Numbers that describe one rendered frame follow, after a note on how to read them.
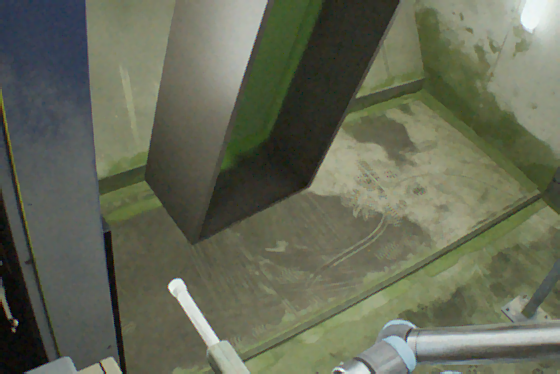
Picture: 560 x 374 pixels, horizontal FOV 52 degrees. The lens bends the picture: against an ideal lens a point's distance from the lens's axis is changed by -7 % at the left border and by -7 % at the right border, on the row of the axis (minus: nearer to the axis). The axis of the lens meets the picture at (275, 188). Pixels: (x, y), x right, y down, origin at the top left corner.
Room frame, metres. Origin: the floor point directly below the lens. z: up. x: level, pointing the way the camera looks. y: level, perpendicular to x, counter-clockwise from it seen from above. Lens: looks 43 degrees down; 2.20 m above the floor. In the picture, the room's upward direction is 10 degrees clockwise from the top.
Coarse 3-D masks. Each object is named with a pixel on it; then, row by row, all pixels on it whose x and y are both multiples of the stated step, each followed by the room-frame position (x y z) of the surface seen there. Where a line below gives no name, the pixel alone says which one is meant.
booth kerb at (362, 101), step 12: (408, 84) 3.40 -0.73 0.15; (420, 84) 3.49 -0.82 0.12; (360, 96) 3.12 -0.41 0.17; (372, 96) 3.19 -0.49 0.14; (384, 96) 3.26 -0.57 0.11; (396, 96) 3.34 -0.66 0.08; (360, 108) 3.13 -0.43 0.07; (132, 168) 2.13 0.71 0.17; (144, 168) 2.17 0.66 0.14; (108, 180) 2.04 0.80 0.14; (120, 180) 2.09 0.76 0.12; (132, 180) 2.13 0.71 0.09; (144, 180) 2.17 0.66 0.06; (108, 192) 2.04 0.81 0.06
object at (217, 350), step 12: (180, 288) 0.74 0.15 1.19; (180, 300) 0.71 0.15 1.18; (192, 312) 0.69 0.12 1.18; (204, 324) 0.66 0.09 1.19; (204, 336) 0.64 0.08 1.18; (216, 348) 0.61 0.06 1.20; (228, 348) 0.61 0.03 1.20; (216, 360) 0.58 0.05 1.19; (228, 360) 0.59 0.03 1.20; (240, 360) 0.59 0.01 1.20; (216, 372) 0.58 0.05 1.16; (228, 372) 0.56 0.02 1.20; (240, 372) 0.56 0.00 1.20
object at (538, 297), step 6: (558, 258) 1.78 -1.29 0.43; (558, 264) 1.77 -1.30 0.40; (552, 270) 1.78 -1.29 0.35; (558, 270) 1.76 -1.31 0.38; (546, 276) 1.79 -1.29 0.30; (552, 276) 1.77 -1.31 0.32; (558, 276) 1.76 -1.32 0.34; (546, 282) 1.77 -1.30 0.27; (552, 282) 1.76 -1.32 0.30; (540, 288) 1.78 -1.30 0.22; (546, 288) 1.76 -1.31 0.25; (534, 294) 1.78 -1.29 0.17; (540, 294) 1.77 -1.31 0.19; (546, 294) 1.76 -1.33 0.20; (534, 300) 1.77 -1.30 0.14; (540, 300) 1.75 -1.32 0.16; (528, 306) 1.78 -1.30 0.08; (534, 306) 1.76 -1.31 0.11; (522, 312) 1.78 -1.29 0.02; (528, 312) 1.76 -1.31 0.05; (534, 312) 1.78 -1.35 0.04; (528, 318) 1.75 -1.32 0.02
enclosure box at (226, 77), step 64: (192, 0) 1.53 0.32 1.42; (256, 0) 1.34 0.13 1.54; (320, 0) 2.01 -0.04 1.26; (384, 0) 1.82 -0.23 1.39; (192, 64) 1.51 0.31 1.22; (256, 64) 1.96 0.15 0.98; (320, 64) 1.97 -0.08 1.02; (192, 128) 1.49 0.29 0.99; (256, 128) 2.11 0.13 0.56; (320, 128) 1.92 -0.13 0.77; (192, 192) 1.48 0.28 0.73; (256, 192) 1.80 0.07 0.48
